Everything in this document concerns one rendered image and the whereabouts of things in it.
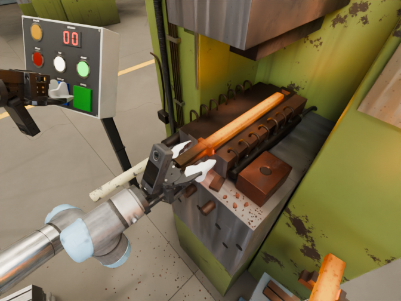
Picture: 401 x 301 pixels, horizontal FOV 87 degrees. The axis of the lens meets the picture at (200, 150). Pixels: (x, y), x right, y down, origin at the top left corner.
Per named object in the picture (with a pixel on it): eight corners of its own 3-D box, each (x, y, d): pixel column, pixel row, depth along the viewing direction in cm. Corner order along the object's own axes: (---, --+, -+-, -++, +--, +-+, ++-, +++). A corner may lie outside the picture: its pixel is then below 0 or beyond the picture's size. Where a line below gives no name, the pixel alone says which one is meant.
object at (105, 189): (96, 205, 89) (92, 199, 85) (91, 197, 92) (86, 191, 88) (176, 153, 110) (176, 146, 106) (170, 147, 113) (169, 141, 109)
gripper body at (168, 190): (170, 174, 59) (133, 200, 54) (167, 154, 53) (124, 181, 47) (188, 191, 55) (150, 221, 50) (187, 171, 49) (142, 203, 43)
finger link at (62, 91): (80, 83, 65) (51, 82, 57) (80, 102, 67) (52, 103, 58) (73, 81, 66) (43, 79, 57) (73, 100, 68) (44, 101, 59)
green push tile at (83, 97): (90, 112, 70) (90, 89, 68) (72, 107, 73) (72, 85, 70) (94, 111, 72) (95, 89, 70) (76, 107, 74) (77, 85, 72)
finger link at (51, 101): (70, 98, 62) (39, 99, 54) (70, 104, 62) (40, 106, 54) (58, 95, 63) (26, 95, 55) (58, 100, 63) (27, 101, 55)
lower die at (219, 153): (225, 180, 60) (228, 160, 53) (180, 143, 69) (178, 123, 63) (299, 116, 79) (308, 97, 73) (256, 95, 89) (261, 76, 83)
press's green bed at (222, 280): (222, 297, 116) (232, 277, 82) (179, 245, 135) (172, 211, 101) (278, 229, 143) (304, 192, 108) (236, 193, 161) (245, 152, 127)
